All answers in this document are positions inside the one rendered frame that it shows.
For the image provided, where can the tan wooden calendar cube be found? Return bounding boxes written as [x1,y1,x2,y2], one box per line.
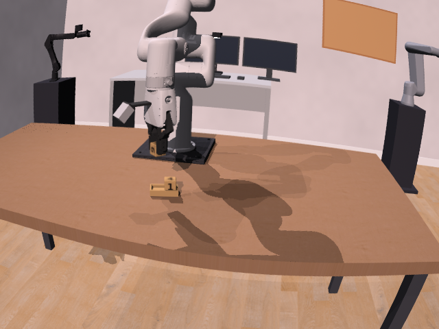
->
[164,177,176,191]
[150,142,166,157]

